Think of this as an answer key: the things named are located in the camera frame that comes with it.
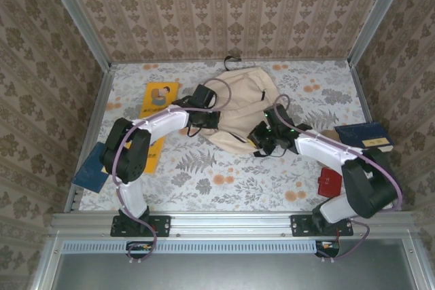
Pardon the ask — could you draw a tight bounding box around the beige canvas backpack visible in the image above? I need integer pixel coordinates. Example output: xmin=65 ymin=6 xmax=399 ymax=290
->
xmin=200 ymin=55 xmax=279 ymax=156

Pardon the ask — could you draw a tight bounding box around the floral table cloth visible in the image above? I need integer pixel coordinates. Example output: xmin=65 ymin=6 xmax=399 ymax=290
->
xmin=77 ymin=60 xmax=395 ymax=213

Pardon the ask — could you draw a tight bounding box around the thin black right camera cable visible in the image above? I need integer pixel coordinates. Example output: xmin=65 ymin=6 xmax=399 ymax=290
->
xmin=253 ymin=145 xmax=287 ymax=159

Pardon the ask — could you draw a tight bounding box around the thick dark blue labelled book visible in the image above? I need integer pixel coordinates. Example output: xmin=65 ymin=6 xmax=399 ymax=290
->
xmin=334 ymin=120 xmax=396 ymax=153

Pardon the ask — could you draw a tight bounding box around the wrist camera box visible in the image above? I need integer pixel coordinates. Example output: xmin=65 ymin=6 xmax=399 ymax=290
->
xmin=192 ymin=84 xmax=218 ymax=108
xmin=264 ymin=104 xmax=290 ymax=127

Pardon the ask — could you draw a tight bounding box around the red case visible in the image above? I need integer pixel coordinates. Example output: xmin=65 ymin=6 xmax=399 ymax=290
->
xmin=315 ymin=166 xmax=345 ymax=200

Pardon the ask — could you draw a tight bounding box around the yellow paperback book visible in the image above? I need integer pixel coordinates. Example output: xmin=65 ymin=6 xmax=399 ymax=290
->
xmin=141 ymin=135 xmax=167 ymax=176

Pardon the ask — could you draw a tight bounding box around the grey slotted cable duct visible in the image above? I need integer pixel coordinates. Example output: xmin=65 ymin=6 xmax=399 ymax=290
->
xmin=62 ymin=239 xmax=319 ymax=255

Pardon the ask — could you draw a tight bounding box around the aluminium corner post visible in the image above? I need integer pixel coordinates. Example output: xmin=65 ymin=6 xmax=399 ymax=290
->
xmin=40 ymin=0 xmax=114 ymax=71
xmin=347 ymin=0 xmax=414 ymax=67

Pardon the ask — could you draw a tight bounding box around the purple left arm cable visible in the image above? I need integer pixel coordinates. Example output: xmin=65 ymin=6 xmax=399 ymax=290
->
xmin=111 ymin=78 xmax=234 ymax=267

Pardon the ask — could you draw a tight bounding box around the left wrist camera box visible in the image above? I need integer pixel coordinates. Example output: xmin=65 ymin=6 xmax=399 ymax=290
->
xmin=192 ymin=84 xmax=218 ymax=108

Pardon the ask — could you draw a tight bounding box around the aluminium side rail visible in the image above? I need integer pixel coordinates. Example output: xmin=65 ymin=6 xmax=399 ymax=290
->
xmin=349 ymin=65 xmax=400 ymax=210
xmin=63 ymin=64 xmax=116 ymax=215

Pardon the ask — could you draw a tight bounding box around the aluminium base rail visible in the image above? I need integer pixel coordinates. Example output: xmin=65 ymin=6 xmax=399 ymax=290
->
xmin=50 ymin=211 xmax=418 ymax=238

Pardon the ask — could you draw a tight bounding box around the small wired connector board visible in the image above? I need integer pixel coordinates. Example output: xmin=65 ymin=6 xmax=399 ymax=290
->
xmin=126 ymin=240 xmax=154 ymax=259
xmin=315 ymin=239 xmax=341 ymax=259

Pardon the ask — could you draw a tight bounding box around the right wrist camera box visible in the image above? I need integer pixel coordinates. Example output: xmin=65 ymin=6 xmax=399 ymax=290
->
xmin=264 ymin=104 xmax=290 ymax=127

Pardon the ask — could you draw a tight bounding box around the thin dark blue book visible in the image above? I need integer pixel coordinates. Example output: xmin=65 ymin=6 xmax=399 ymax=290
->
xmin=71 ymin=142 xmax=111 ymax=194

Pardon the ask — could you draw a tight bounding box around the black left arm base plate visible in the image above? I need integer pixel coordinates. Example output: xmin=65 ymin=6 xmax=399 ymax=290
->
xmin=110 ymin=214 xmax=171 ymax=238

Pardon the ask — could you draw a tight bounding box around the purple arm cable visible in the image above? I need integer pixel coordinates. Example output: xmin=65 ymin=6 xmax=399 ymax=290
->
xmin=273 ymin=94 xmax=405 ymax=266
xmin=111 ymin=78 xmax=234 ymax=267

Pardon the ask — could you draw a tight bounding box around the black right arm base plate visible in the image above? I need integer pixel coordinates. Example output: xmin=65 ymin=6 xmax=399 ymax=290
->
xmin=290 ymin=214 xmax=354 ymax=238

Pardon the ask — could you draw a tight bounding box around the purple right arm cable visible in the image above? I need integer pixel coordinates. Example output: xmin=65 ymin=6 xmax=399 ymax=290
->
xmin=273 ymin=94 xmax=405 ymax=266

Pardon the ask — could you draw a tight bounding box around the grey sheet metal tray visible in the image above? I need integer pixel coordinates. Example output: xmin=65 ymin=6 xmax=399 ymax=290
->
xmin=30 ymin=237 xmax=435 ymax=290

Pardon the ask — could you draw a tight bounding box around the yellow book with child picture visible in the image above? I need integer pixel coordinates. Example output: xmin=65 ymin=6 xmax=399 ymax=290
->
xmin=139 ymin=81 xmax=181 ymax=120

